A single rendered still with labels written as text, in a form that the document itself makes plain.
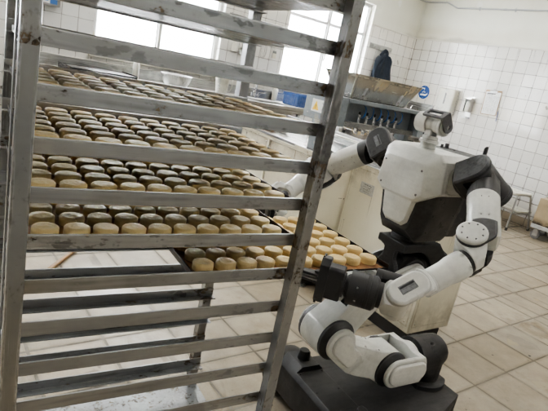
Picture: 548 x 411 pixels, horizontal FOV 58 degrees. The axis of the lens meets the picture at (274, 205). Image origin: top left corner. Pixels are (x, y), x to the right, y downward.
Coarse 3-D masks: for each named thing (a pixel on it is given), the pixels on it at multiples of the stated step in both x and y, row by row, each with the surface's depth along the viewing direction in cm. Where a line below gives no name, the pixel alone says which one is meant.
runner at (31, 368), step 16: (240, 336) 121; (256, 336) 123; (112, 352) 104; (128, 352) 106; (144, 352) 108; (160, 352) 111; (176, 352) 113; (192, 352) 115; (32, 368) 97; (48, 368) 98; (64, 368) 100; (80, 368) 102
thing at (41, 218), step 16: (32, 208) 102; (48, 208) 104; (64, 208) 106; (80, 208) 113; (96, 208) 110; (112, 208) 112; (128, 208) 114; (144, 208) 116; (160, 208) 118; (176, 208) 121; (192, 208) 124; (208, 208) 126; (32, 224) 98; (48, 224) 95; (64, 224) 101; (80, 224) 99; (96, 224) 100; (112, 224) 102; (128, 224) 104; (144, 224) 110; (160, 224) 108; (176, 224) 110; (192, 224) 115; (208, 224) 114; (224, 224) 116; (240, 224) 121; (256, 224) 124
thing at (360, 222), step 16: (352, 176) 289; (368, 176) 278; (352, 192) 289; (368, 192) 278; (352, 208) 288; (368, 208) 278; (352, 224) 288; (368, 224) 278; (352, 240) 288; (368, 240) 278; (448, 240) 246; (448, 288) 261; (416, 304) 250; (432, 304) 258; (448, 304) 266; (384, 320) 271; (400, 320) 258; (416, 320) 255; (432, 320) 263; (448, 320) 272; (400, 336) 261
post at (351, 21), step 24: (360, 0) 103; (336, 48) 106; (336, 72) 106; (336, 96) 108; (336, 120) 110; (312, 168) 113; (312, 192) 113; (312, 216) 115; (288, 264) 120; (288, 288) 120; (288, 312) 122; (264, 384) 128; (264, 408) 129
